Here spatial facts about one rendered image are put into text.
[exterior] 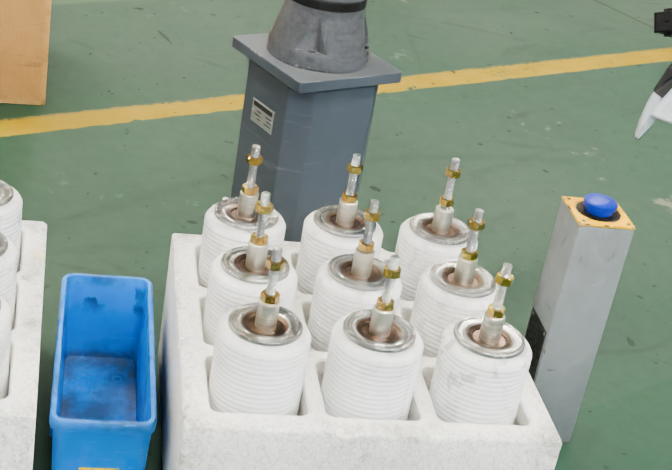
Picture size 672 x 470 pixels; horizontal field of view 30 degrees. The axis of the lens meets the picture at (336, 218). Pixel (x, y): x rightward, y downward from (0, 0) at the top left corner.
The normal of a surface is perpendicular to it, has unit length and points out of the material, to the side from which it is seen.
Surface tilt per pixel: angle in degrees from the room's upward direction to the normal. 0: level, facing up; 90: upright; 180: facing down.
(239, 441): 90
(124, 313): 88
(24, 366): 0
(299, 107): 90
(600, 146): 0
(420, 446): 90
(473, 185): 0
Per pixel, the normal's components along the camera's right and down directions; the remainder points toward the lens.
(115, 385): 0.16, -0.88
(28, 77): 0.20, 0.47
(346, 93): 0.57, 0.46
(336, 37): 0.31, 0.19
